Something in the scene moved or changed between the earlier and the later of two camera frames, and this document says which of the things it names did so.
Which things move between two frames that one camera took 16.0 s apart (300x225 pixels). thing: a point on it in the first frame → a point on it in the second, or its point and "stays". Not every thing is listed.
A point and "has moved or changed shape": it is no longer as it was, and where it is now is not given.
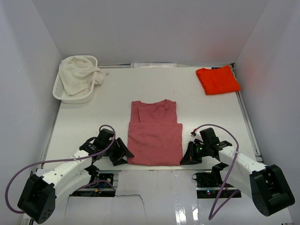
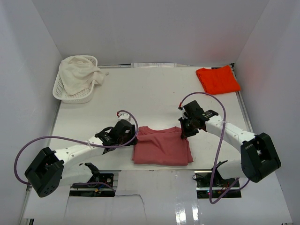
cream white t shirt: x=78 y=73 stays
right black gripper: x=190 y=157 → x=185 y=133
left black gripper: x=116 y=160 → x=133 y=142
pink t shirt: x=154 y=137 has moved or changed shape
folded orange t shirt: x=218 y=80 stays
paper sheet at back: x=153 y=65 stays
